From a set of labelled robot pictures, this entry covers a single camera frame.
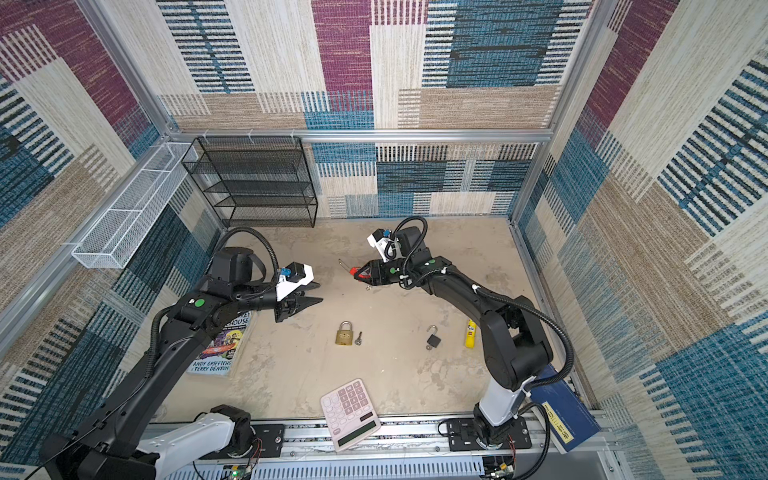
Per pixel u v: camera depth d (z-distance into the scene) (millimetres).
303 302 688
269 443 733
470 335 890
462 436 729
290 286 579
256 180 1085
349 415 759
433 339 893
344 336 893
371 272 760
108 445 376
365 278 819
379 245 792
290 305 618
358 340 896
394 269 744
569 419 756
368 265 776
